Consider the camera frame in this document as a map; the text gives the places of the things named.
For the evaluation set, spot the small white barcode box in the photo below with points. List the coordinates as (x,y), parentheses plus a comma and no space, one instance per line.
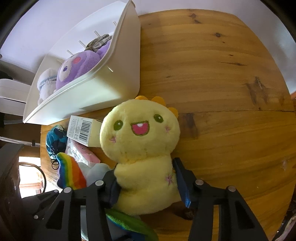
(85,131)

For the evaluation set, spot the purple plush toy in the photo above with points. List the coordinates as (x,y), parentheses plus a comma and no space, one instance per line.
(79,64)

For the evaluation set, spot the teal patterned pouch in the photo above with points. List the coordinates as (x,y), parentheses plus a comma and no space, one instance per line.
(56,141)

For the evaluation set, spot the pink tissue packet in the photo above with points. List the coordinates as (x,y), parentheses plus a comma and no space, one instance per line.
(81,153)

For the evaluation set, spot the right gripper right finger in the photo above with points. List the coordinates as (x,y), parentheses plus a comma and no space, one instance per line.
(236,219)

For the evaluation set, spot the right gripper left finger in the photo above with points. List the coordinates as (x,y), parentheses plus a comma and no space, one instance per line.
(62,221)

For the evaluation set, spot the yellow plush toy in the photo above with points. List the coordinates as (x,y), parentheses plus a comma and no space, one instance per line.
(140,135)

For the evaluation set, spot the plaid cloth plush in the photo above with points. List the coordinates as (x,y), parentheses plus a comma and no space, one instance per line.
(98,42)

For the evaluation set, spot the rainbow pony plush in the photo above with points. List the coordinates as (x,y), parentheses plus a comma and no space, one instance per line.
(120,224)

